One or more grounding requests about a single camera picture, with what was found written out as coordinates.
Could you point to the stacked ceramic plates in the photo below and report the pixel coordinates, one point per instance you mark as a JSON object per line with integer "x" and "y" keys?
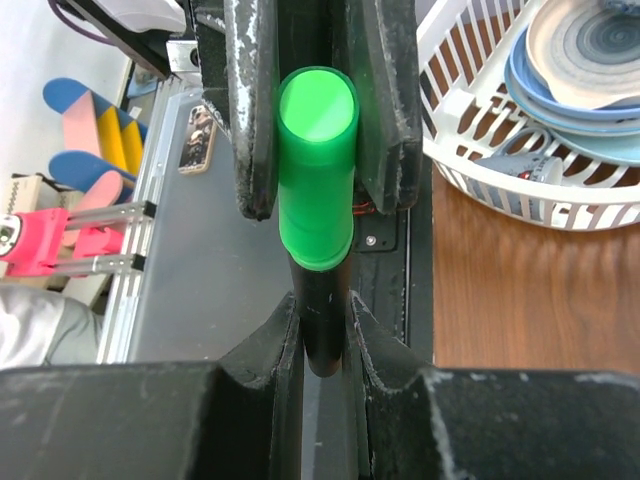
{"x": 575, "y": 69}

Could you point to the pink hand-held gripper tool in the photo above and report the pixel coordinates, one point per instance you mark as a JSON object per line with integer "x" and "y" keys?
{"x": 56, "y": 242}

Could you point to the white plastic basket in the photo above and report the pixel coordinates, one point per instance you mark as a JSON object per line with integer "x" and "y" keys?
{"x": 485, "y": 144}

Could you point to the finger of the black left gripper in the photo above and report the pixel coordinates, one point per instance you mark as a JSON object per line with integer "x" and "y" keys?
{"x": 238, "y": 61}
{"x": 382, "y": 61}

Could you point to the colourful foam shapes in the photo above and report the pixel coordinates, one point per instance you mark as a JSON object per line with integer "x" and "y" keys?
{"x": 99, "y": 137}

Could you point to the green highlighter cap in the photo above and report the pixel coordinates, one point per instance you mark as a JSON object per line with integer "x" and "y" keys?
{"x": 317, "y": 119}

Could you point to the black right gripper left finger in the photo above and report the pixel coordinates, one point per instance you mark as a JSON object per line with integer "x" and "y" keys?
{"x": 239, "y": 417}

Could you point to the black green highlighter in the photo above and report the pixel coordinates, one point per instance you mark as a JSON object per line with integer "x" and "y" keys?
{"x": 321, "y": 299}

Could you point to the aluminium frame rail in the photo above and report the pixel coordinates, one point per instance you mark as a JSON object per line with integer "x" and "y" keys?
{"x": 124, "y": 297}

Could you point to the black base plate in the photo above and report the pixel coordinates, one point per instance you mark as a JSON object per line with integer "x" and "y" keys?
{"x": 393, "y": 268}

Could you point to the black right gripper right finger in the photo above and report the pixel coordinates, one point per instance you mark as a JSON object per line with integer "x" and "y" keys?
{"x": 413, "y": 420}

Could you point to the small picture card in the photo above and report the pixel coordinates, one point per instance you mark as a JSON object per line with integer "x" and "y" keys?
{"x": 199, "y": 142}

